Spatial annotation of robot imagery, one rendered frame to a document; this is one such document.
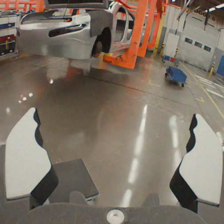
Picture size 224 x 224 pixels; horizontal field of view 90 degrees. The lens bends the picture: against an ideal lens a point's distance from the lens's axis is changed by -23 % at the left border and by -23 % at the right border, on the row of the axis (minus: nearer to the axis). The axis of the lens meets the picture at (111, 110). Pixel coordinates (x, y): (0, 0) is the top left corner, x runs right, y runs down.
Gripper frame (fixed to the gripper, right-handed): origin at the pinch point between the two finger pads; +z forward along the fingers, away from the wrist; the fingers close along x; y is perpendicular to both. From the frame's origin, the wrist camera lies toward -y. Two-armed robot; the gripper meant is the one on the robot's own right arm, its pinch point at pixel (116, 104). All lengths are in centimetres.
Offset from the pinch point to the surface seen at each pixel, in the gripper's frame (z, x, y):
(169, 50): 990, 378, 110
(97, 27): 217, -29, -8
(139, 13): 280, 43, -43
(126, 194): 49, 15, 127
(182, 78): 400, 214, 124
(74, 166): 53, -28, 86
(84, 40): 202, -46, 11
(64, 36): 189, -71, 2
